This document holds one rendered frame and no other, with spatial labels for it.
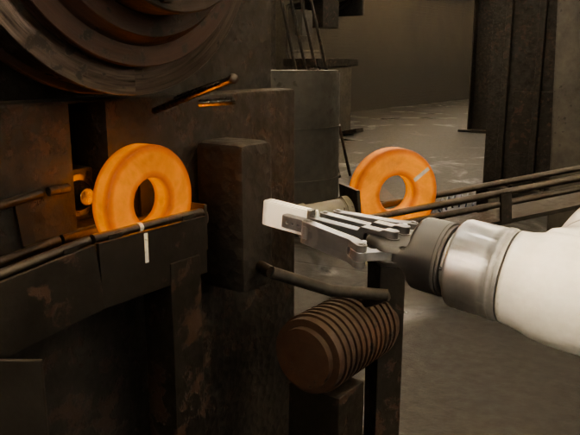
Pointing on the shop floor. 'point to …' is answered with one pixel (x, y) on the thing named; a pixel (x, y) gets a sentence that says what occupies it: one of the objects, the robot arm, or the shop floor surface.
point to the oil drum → (314, 131)
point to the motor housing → (332, 362)
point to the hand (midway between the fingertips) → (289, 217)
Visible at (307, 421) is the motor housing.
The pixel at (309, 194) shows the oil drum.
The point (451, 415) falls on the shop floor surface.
